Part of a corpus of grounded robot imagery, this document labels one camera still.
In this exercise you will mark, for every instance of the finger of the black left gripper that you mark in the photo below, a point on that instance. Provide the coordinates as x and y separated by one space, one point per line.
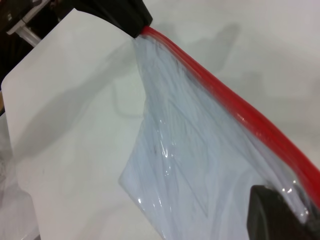
112 12
145 15

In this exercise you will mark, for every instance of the clear plastic zipper bag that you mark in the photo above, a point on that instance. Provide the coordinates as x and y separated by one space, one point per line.
200 150

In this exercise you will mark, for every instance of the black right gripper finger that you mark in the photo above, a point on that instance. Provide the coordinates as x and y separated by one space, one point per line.
270 217

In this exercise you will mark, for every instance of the aluminium frame bar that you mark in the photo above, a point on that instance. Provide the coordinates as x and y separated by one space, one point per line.
25 31

